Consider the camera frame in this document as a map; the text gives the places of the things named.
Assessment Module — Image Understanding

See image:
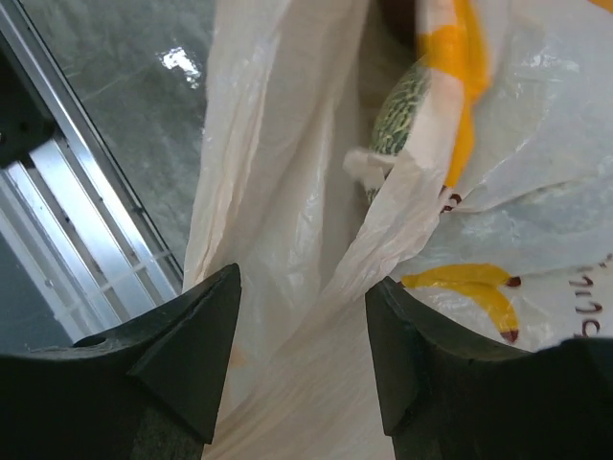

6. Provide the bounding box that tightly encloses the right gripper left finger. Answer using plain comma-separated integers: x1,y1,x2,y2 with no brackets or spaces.
1,264,241,459

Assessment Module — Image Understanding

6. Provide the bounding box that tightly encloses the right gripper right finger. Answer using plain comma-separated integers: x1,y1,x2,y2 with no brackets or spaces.
365,279,612,459

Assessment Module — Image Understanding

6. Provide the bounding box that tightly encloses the orange plastic bag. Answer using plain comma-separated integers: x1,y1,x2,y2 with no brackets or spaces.
184,1,612,459

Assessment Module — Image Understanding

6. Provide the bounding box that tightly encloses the green netted melon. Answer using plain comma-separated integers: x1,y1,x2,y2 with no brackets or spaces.
369,57,430,180

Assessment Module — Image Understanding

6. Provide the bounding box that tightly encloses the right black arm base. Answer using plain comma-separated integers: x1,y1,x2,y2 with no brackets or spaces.
1,49,56,169

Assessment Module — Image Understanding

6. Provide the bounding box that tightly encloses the aluminium mounting rail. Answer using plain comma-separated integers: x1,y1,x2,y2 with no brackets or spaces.
1,1,182,353

